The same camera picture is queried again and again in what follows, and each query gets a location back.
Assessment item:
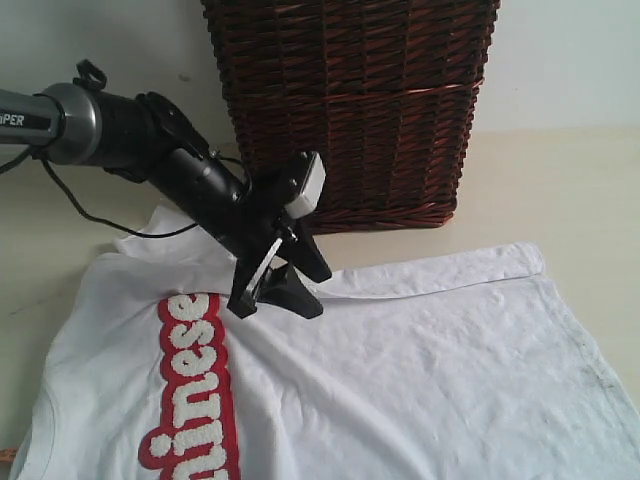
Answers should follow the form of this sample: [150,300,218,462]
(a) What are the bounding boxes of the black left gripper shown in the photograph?
[227,171,332,318]

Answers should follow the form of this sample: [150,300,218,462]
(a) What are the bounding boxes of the white t-shirt red logo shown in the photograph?
[10,207,639,479]

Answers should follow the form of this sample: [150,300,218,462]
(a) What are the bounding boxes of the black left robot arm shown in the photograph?
[1,79,331,319]

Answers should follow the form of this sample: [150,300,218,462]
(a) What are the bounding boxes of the dark brown wicker basket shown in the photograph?
[202,0,500,234]

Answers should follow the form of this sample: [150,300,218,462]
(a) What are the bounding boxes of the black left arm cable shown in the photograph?
[0,59,251,239]

